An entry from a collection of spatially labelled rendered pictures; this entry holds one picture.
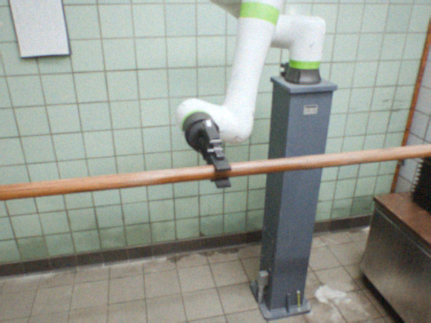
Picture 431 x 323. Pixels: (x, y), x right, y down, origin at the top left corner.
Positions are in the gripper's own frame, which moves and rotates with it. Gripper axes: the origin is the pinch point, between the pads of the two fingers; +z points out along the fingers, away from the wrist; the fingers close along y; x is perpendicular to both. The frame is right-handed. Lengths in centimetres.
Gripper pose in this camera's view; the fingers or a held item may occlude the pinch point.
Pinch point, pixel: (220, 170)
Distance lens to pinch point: 76.7
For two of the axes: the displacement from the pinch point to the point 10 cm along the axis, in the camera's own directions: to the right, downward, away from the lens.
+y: 0.0, 9.0, 4.4
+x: -9.8, 0.9, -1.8
